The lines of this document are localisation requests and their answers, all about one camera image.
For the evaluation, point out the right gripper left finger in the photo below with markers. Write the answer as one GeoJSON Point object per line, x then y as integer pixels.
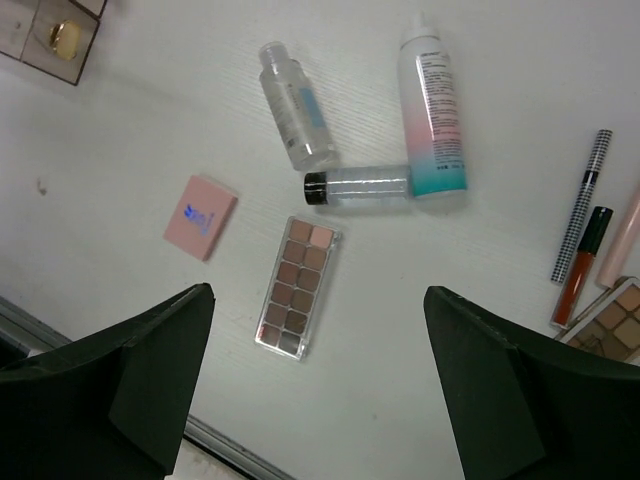
{"type": "Point", "coordinates": [112, 405]}

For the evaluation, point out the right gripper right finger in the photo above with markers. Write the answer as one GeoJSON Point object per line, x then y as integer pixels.
{"type": "Point", "coordinates": [525, 406]}

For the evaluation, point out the pale pink cosmetic tube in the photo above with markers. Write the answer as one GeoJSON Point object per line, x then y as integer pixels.
{"type": "Point", "coordinates": [621, 246]}

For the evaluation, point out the red lip gloss tube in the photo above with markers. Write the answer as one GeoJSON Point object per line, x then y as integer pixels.
{"type": "Point", "coordinates": [582, 263]}

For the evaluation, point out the pink compact box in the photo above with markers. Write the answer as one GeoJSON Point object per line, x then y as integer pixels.
{"type": "Point", "coordinates": [200, 217]}

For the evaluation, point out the pink brown eyeshadow palette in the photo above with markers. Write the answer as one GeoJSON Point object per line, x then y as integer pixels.
{"type": "Point", "coordinates": [295, 294]}

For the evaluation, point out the checkered eyeliner pen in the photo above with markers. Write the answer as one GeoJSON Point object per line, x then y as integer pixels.
{"type": "Point", "coordinates": [581, 205]}

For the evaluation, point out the clear bottle blue label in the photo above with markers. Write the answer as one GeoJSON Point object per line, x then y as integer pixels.
{"type": "Point", "coordinates": [295, 109]}

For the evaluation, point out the brown gold eyeshadow palette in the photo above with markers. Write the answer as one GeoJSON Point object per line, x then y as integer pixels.
{"type": "Point", "coordinates": [609, 327]}

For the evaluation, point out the small clear bottle black cap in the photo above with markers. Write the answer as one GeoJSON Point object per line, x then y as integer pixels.
{"type": "Point", "coordinates": [358, 186]}

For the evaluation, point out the white pink teal spray bottle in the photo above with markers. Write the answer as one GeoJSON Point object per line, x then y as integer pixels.
{"type": "Point", "coordinates": [430, 112]}

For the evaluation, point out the clear acrylic drawer organizer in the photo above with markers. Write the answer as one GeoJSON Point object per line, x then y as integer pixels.
{"type": "Point", "coordinates": [52, 36]}

